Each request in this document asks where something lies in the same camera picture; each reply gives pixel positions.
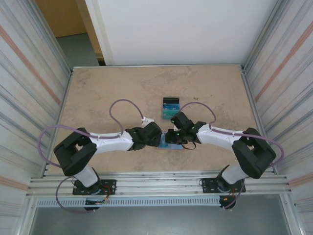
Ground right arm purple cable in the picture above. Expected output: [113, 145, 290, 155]
[179, 101, 286, 211]

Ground blue card in stand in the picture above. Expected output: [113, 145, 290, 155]
[162, 103, 181, 111]

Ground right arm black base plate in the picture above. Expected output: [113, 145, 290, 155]
[201, 176, 246, 194]

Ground teal card in stand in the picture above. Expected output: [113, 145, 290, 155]
[162, 109, 181, 119]

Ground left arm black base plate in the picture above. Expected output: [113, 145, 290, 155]
[72, 179, 117, 196]

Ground grey slotted cable duct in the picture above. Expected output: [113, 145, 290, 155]
[36, 197, 222, 208]

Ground aluminium rail frame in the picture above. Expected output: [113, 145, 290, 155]
[25, 171, 293, 198]

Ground clear acrylic card stand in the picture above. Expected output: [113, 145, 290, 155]
[161, 97, 183, 121]

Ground wooden door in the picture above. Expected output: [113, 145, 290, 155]
[35, 0, 105, 61]

